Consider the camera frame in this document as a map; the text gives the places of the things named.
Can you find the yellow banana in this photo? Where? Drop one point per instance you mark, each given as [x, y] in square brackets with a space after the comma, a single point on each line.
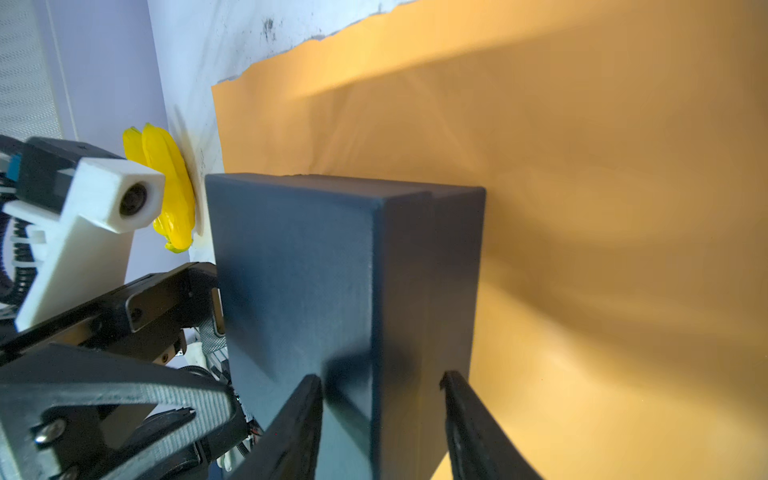
[133, 146]
[177, 219]

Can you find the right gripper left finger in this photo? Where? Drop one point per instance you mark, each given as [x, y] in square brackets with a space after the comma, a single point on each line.
[289, 448]

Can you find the lower white wire shelf basket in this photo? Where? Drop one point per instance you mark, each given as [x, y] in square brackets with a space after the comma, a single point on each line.
[34, 96]

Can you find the dark blue gift box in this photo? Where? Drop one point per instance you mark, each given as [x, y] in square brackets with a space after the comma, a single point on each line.
[370, 285]

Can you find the yellow banana right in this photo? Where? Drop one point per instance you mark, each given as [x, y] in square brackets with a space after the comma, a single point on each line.
[177, 219]

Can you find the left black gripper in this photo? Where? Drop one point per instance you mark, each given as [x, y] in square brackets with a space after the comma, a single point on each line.
[88, 394]

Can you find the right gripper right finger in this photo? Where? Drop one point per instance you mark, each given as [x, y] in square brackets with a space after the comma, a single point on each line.
[477, 445]

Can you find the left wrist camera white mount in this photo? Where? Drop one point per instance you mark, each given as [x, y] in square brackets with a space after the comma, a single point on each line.
[70, 210]

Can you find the yellow banana left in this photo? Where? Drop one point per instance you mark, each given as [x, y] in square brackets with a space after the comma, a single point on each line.
[133, 146]

